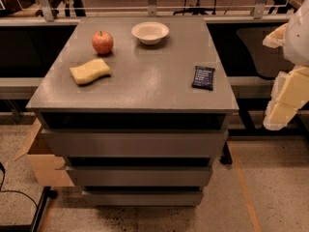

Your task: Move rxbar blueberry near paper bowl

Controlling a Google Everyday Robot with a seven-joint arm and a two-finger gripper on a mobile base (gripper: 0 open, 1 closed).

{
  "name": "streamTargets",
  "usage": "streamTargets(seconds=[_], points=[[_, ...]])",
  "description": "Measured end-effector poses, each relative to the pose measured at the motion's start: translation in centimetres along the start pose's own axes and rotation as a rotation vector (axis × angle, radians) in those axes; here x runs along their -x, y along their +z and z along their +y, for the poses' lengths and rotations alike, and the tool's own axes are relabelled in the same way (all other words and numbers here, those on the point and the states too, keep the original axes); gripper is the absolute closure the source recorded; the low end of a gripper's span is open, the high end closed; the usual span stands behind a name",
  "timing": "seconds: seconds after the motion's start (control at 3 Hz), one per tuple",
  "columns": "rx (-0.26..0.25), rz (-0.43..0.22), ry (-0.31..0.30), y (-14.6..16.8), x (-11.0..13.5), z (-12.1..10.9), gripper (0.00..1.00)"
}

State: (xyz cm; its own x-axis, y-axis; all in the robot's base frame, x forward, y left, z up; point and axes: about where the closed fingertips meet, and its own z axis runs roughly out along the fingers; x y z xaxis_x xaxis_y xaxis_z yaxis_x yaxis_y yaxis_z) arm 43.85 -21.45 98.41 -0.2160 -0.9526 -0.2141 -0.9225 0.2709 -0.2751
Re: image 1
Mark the grey drawer cabinet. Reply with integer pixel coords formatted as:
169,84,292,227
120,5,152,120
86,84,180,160
27,16,238,206

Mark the yellow sponge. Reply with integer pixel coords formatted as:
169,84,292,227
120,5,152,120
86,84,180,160
70,59,111,85

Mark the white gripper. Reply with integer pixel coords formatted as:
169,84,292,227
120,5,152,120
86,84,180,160
263,0,309,131

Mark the red apple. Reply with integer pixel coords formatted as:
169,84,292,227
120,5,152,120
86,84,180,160
92,31,114,55

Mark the cardboard box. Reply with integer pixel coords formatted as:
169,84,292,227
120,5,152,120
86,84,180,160
14,119,74,187

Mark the metal railing frame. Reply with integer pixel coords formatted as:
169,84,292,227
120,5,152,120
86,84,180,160
15,0,294,21

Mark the dark blue rxbar wrapper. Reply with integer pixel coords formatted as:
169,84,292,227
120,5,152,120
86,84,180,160
191,66,214,91

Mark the white paper bowl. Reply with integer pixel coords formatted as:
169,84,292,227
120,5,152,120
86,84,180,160
131,22,169,45

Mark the black cable on floor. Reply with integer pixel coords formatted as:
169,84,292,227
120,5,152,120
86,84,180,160
0,161,40,210

